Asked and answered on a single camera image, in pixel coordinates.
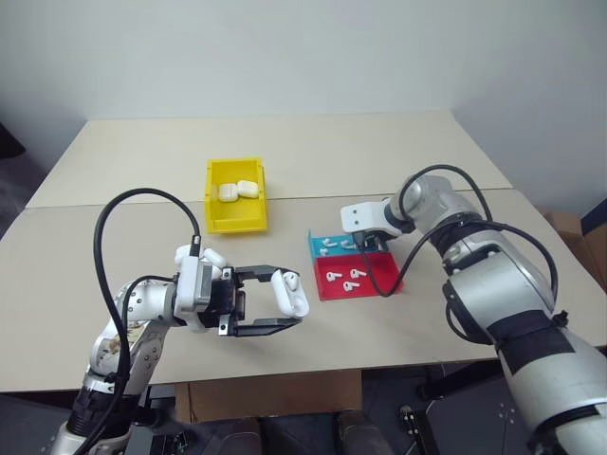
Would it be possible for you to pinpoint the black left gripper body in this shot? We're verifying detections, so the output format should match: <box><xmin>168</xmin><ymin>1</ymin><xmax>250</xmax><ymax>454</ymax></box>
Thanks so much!
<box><xmin>206</xmin><ymin>266</ymin><xmax>248</xmax><ymax>337</ymax></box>

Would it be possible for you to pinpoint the dark rounded shape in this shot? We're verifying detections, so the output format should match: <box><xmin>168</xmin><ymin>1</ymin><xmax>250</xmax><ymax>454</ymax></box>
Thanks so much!
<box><xmin>226</xmin><ymin>416</ymin><xmax>263</xmax><ymax>455</ymax></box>
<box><xmin>335</xmin><ymin>409</ymin><xmax>381</xmax><ymax>455</ymax></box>

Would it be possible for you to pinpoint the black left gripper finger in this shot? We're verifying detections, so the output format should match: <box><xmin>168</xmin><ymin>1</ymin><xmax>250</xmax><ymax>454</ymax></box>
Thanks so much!
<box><xmin>234</xmin><ymin>264</ymin><xmax>302</xmax><ymax>286</ymax></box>
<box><xmin>234</xmin><ymin>316</ymin><xmax>304</xmax><ymax>338</ymax></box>

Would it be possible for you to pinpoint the black table leg frame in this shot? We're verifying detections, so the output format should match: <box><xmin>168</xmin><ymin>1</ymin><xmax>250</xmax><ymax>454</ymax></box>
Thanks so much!
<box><xmin>415</xmin><ymin>362</ymin><xmax>504</xmax><ymax>402</ymax></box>

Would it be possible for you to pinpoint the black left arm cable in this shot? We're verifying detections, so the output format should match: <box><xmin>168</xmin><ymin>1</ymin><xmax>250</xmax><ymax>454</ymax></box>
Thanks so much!
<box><xmin>80</xmin><ymin>188</ymin><xmax>204</xmax><ymax>455</ymax></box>

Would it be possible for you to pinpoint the blue earbud tray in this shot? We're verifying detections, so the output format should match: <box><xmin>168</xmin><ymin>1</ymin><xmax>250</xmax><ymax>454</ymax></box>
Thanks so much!
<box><xmin>304</xmin><ymin>227</ymin><xmax>397</xmax><ymax>261</ymax></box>

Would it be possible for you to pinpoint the yellow plastic bin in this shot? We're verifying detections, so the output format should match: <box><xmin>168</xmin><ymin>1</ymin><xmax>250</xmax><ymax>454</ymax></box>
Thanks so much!
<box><xmin>205</xmin><ymin>155</ymin><xmax>270</xmax><ymax>235</ymax></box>

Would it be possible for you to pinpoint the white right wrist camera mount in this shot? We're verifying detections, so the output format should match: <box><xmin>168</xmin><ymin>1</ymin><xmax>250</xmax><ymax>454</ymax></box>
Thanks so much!
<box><xmin>340</xmin><ymin>201</ymin><xmax>395</xmax><ymax>237</ymax></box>

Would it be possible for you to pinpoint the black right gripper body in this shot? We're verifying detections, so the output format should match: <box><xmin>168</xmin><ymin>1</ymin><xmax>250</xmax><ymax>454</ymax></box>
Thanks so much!
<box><xmin>353</xmin><ymin>228</ymin><xmax>391</xmax><ymax>244</ymax></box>

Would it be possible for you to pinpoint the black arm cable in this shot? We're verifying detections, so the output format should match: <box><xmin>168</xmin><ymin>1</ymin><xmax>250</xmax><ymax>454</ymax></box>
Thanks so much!
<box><xmin>359</xmin><ymin>163</ymin><xmax>569</xmax><ymax>345</ymax></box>
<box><xmin>80</xmin><ymin>188</ymin><xmax>204</xmax><ymax>455</ymax></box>

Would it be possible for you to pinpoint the red earbud tray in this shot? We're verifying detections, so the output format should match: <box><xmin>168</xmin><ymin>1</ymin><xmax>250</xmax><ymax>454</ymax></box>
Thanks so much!
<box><xmin>311</xmin><ymin>251</ymin><xmax>406</xmax><ymax>302</ymax></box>

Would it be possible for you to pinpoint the black strip with white dots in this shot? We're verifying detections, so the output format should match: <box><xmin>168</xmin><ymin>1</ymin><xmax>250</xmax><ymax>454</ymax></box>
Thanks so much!
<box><xmin>399</xmin><ymin>405</ymin><xmax>422</xmax><ymax>443</ymax></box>

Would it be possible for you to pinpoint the brown cardboard box by wall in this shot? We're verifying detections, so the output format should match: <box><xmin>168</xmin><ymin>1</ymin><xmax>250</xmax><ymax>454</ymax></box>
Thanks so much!
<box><xmin>543</xmin><ymin>210</ymin><xmax>607</xmax><ymax>269</ymax></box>

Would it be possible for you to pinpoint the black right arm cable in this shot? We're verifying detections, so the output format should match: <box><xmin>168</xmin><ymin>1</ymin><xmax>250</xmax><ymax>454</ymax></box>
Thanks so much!
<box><xmin>359</xmin><ymin>163</ymin><xmax>569</xmax><ymax>345</ymax></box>

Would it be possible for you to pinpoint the brown cardboard box under table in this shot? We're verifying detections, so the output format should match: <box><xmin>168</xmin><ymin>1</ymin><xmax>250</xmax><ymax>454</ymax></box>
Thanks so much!
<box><xmin>175</xmin><ymin>369</ymin><xmax>364</xmax><ymax>424</ymax></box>

